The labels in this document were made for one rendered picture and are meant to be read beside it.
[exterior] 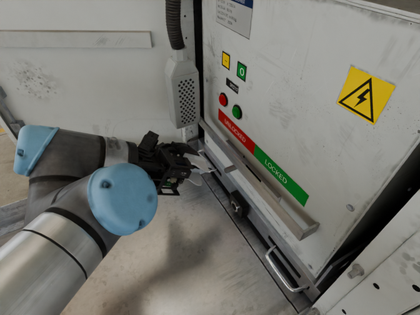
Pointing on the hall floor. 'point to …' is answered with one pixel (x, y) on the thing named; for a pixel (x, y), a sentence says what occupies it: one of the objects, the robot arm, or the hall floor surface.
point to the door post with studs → (380, 272)
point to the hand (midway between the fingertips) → (204, 165)
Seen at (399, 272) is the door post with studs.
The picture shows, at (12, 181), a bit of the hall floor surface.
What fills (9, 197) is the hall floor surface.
